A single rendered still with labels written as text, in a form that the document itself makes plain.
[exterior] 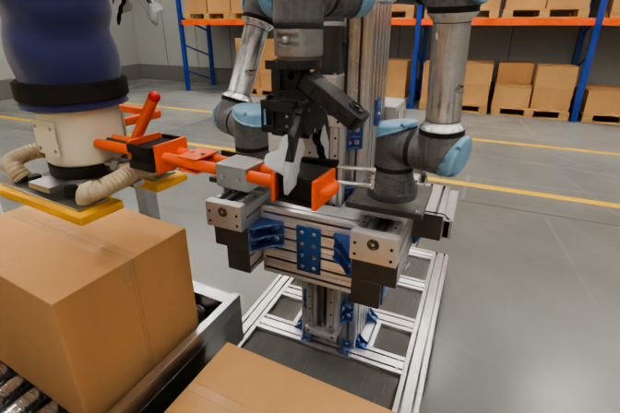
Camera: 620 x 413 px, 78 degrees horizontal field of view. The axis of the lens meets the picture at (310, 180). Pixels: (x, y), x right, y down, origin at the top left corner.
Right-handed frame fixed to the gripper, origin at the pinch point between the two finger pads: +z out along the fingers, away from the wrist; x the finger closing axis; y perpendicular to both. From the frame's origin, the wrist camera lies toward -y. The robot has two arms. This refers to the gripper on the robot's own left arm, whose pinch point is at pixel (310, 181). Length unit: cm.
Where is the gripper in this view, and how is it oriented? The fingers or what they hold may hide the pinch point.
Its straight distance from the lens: 66.4
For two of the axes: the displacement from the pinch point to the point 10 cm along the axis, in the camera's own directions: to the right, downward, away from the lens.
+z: 0.0, 9.2, 3.8
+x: -4.7, 3.3, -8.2
